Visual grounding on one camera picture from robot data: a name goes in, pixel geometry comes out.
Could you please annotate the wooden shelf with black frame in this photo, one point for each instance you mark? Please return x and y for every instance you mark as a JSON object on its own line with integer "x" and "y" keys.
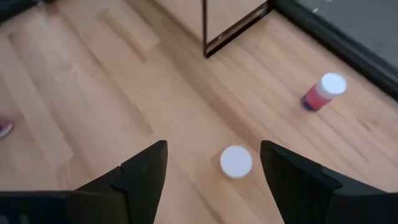
{"x": 230, "y": 15}

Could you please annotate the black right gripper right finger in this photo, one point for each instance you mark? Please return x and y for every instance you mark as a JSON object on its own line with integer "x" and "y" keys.
{"x": 326, "y": 205}

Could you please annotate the orange bottle with white cap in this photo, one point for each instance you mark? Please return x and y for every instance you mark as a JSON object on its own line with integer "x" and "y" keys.
{"x": 329, "y": 85}

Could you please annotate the blue medicine bottle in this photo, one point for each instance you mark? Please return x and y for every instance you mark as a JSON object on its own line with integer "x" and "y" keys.
{"x": 4, "y": 128}

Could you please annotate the white medicine bottle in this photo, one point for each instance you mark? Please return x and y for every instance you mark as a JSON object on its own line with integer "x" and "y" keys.
{"x": 236, "y": 161}

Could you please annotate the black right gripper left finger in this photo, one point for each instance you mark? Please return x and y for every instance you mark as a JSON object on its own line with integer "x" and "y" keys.
{"x": 93, "y": 205}

